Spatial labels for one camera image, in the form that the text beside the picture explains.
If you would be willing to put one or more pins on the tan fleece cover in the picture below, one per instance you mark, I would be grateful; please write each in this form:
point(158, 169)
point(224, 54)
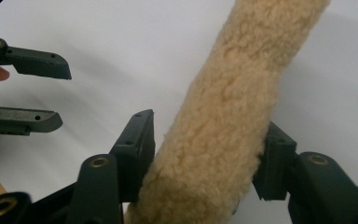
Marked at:
point(230, 124)

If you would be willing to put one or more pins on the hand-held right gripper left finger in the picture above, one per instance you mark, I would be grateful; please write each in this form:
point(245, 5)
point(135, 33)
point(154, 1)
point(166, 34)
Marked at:
point(133, 155)

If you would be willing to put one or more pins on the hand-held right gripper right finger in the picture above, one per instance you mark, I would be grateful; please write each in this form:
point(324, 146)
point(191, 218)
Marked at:
point(276, 168)

